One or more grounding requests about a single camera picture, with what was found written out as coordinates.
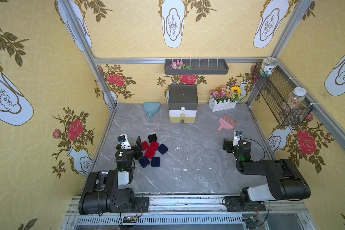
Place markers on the pink flowers on shelf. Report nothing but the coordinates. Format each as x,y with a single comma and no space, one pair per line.
179,65

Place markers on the navy brooch box bottom left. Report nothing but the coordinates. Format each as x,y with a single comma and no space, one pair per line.
144,161

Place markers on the small circuit board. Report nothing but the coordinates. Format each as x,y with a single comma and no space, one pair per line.
130,220

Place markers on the navy brooch box bottom right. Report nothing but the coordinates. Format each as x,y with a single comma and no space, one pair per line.
156,162

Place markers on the blue dustpan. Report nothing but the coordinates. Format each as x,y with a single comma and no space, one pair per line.
151,108

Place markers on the red brooch box upper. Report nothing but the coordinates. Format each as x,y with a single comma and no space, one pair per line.
154,146

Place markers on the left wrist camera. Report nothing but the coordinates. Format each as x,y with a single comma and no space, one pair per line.
123,141

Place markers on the black wire basket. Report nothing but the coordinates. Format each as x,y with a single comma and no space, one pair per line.
274,104

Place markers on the red brooch box lower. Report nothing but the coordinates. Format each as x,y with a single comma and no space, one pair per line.
150,153

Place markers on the flowers in white fence planter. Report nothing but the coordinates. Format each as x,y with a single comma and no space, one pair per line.
224,97

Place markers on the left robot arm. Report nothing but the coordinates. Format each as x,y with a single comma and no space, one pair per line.
103,192

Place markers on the red brooch box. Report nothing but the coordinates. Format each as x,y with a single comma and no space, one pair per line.
154,146
150,153
145,145

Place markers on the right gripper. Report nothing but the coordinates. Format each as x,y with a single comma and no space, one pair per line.
227,144

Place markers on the three-drawer storage cabinet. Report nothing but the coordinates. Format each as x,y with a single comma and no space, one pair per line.
182,103

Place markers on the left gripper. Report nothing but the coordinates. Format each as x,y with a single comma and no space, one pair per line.
135,146

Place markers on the jar with patterned lid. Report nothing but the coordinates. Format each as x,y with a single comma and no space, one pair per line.
268,66

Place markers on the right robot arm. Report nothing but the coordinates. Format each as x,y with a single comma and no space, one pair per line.
283,180

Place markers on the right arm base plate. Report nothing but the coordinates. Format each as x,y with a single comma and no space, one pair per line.
237,204

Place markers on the navy brooch box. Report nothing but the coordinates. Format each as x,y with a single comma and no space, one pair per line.
162,149
156,162
144,161

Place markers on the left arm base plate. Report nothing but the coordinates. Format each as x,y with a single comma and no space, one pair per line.
141,204

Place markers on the red brooch box left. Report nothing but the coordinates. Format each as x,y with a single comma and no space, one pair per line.
145,145

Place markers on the grey wall shelf tray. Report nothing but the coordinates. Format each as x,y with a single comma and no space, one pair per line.
200,66

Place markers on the glass jar white lid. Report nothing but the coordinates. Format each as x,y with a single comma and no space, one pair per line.
294,99

